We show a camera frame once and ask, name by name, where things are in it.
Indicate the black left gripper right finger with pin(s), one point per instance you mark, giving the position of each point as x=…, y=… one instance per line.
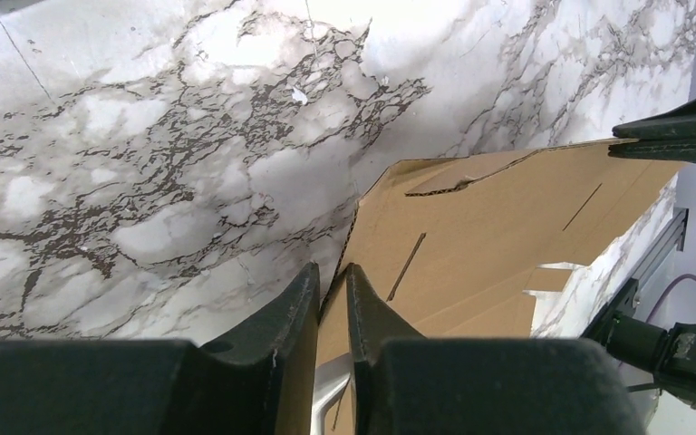
x=406, y=383

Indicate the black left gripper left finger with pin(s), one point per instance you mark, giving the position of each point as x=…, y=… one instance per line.
x=256, y=378

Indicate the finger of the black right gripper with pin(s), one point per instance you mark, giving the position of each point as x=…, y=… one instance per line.
x=667, y=150
x=674, y=125

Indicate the brown cardboard box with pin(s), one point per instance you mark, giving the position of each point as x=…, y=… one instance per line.
x=512, y=245

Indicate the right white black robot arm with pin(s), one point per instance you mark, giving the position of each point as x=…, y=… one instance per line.
x=668, y=355

